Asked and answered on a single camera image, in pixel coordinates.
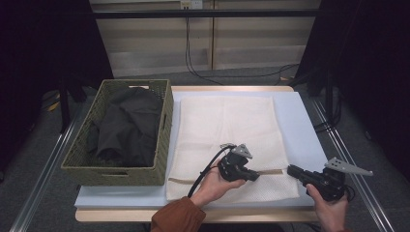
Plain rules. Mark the black horizontal bar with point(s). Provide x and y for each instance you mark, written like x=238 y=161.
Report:
x=225 y=13

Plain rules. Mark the person's left hand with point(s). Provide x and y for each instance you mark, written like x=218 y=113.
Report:
x=212 y=188

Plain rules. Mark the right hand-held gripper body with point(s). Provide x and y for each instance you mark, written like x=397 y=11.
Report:
x=328 y=185

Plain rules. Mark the cream mesh laundry bag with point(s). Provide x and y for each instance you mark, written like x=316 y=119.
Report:
x=225 y=122

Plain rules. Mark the dark garment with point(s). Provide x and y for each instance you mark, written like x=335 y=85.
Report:
x=129 y=129

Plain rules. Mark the white wall socket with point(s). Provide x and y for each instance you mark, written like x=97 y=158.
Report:
x=191 y=4

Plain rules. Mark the black stand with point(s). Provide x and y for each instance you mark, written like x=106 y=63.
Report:
x=328 y=96
x=64 y=109

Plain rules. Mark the metal floor rail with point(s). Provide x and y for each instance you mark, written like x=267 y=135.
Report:
x=42 y=180
x=372 y=209

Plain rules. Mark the black curtain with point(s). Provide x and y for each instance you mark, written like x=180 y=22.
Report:
x=370 y=64
x=32 y=48

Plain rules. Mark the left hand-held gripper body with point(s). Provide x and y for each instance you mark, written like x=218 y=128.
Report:
x=233 y=166

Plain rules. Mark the green woven basket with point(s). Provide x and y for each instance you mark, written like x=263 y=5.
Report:
x=166 y=141

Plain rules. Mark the person's right hand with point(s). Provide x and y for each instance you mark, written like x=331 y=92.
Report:
x=332 y=211

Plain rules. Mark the pale blue table mat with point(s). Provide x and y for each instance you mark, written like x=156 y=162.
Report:
x=299 y=122

